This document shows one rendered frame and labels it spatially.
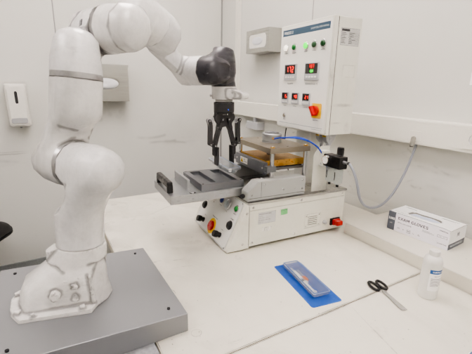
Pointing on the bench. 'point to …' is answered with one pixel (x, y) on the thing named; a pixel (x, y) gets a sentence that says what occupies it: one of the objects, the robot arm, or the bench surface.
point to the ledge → (414, 249)
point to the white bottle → (430, 274)
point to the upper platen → (287, 160)
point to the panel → (220, 218)
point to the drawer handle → (165, 182)
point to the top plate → (276, 143)
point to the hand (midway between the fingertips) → (224, 156)
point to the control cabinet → (319, 85)
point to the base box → (285, 219)
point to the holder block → (213, 179)
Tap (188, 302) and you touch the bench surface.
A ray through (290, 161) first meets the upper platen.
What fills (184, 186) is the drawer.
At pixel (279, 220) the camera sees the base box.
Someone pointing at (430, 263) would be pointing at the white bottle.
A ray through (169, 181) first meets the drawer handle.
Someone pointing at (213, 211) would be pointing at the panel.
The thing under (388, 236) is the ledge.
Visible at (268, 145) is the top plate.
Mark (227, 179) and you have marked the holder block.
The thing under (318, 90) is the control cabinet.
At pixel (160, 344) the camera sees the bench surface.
